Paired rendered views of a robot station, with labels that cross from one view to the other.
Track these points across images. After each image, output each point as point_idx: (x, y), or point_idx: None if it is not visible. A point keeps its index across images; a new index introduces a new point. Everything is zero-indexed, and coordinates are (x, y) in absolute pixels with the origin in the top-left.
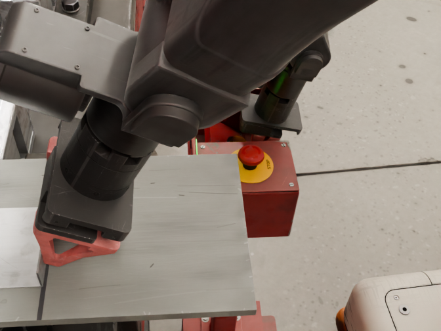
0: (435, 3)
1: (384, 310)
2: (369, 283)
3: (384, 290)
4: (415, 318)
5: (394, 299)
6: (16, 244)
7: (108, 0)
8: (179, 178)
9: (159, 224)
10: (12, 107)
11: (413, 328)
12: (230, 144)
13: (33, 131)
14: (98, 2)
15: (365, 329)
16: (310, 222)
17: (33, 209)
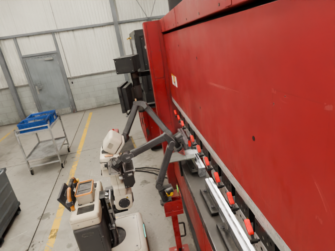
0: None
1: (141, 244)
2: (143, 250)
3: (140, 249)
4: (135, 244)
5: (138, 247)
6: (187, 153)
7: (201, 201)
8: (174, 159)
9: (175, 156)
10: (197, 165)
11: (136, 242)
12: (172, 196)
13: (199, 176)
14: (203, 200)
15: (146, 243)
16: None
17: (187, 155)
